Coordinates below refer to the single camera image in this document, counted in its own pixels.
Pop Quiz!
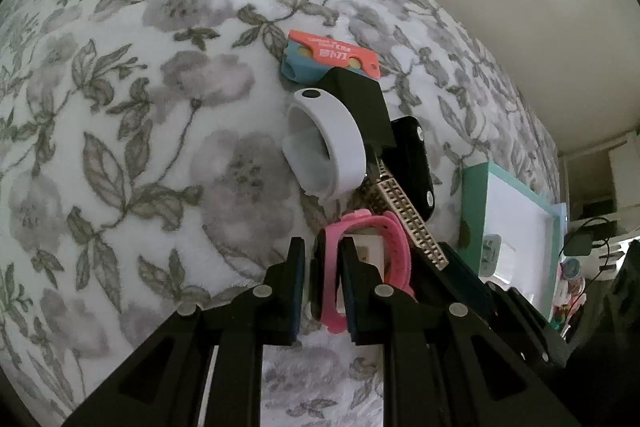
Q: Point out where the orange blue eraser box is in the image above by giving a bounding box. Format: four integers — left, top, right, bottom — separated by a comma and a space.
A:
280, 30, 381, 86

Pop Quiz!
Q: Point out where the white charger plug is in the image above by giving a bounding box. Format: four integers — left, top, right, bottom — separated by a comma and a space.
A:
480, 234, 518, 281

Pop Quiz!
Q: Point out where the grey floral blanket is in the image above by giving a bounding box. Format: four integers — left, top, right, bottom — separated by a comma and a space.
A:
1, 0, 560, 426

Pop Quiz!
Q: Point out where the black toy car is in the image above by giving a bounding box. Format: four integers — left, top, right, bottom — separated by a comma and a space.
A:
390, 116, 435, 221

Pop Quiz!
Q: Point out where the black key with silver blade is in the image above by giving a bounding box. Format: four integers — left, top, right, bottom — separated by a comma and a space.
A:
318, 68, 448, 270

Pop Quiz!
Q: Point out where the pink smart watch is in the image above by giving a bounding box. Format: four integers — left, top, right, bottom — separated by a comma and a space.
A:
310, 209, 413, 334

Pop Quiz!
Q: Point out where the teal white tray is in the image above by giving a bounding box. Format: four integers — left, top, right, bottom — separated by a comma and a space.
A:
458, 162, 567, 319

